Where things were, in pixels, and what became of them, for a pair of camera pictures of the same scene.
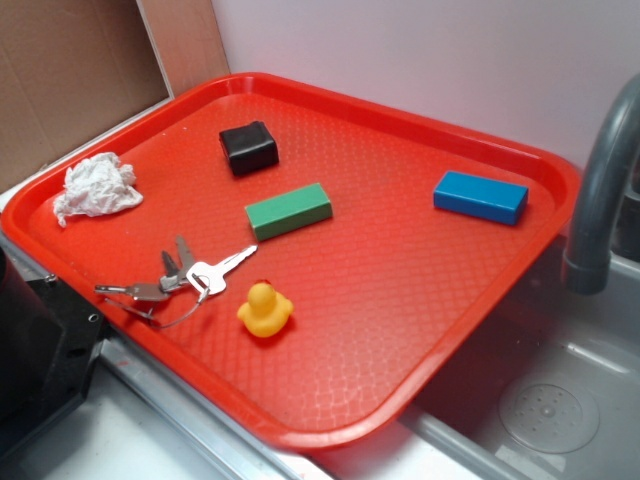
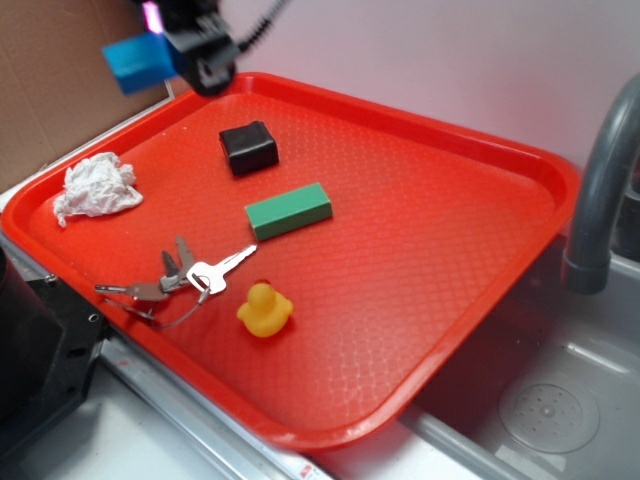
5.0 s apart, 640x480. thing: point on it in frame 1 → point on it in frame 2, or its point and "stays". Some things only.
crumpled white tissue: [95, 186] stays
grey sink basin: [554, 394] stays
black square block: [249, 149] stays
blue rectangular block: [484, 198] → [142, 60]
